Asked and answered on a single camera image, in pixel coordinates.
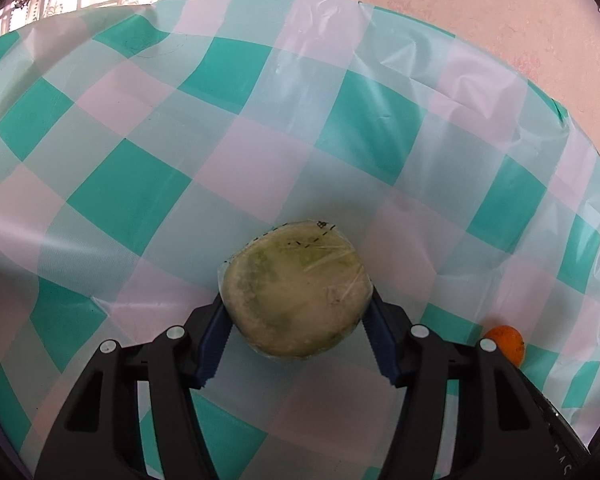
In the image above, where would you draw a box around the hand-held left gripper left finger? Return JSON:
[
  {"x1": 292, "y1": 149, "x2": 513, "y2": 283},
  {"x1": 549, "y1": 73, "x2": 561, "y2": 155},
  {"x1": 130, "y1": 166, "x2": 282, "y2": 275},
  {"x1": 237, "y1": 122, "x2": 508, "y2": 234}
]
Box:
[{"x1": 32, "y1": 292, "x2": 233, "y2": 480}]

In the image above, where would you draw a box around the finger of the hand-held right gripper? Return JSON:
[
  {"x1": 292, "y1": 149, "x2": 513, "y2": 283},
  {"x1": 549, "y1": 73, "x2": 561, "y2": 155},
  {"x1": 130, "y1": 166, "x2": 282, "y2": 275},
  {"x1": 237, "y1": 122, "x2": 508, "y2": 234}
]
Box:
[{"x1": 526, "y1": 374, "x2": 595, "y2": 480}]

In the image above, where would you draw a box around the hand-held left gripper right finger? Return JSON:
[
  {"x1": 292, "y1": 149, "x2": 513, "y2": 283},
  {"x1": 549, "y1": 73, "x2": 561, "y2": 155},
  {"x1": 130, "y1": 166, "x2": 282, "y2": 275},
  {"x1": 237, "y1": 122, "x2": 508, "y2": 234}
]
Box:
[{"x1": 362, "y1": 285, "x2": 557, "y2": 480}]

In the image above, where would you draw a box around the green pomelo half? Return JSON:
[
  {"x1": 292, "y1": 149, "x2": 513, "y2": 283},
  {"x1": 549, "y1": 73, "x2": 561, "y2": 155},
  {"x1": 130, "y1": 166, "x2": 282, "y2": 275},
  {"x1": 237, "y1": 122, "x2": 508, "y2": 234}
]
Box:
[{"x1": 216, "y1": 219, "x2": 372, "y2": 360}]

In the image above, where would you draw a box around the small tangerine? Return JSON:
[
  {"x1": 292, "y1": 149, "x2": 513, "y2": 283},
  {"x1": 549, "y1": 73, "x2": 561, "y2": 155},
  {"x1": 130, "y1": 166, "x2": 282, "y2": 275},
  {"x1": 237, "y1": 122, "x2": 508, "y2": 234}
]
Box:
[{"x1": 481, "y1": 325, "x2": 526, "y2": 367}]

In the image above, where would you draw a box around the green white checked tablecloth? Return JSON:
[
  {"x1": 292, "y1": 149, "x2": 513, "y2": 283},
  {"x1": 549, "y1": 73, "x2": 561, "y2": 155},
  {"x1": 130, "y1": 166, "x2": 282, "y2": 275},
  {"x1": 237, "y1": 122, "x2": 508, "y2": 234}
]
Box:
[{"x1": 0, "y1": 0, "x2": 600, "y2": 480}]

